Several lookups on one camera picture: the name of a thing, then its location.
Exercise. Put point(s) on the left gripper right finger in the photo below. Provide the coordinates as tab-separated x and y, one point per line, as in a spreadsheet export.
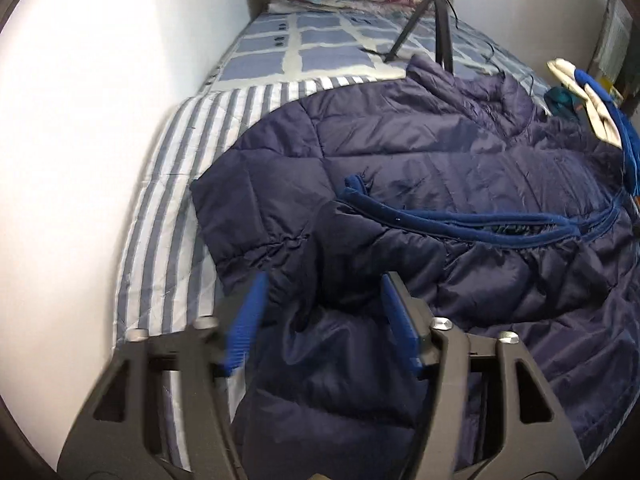
523	432

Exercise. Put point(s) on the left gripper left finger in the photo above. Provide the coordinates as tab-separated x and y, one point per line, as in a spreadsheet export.
119	432

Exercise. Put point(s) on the navy puffer jacket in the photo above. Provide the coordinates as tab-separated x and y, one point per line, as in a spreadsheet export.
327	392

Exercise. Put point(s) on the black clothes rack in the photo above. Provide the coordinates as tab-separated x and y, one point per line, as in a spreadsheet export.
615	61

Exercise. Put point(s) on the striped blue white bedspread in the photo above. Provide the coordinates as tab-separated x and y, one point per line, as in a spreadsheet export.
166	277

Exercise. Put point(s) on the blue folded work jacket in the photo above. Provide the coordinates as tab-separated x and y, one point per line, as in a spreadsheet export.
479	161

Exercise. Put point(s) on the blue checkered bed sheet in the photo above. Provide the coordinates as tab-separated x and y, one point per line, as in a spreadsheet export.
278	48

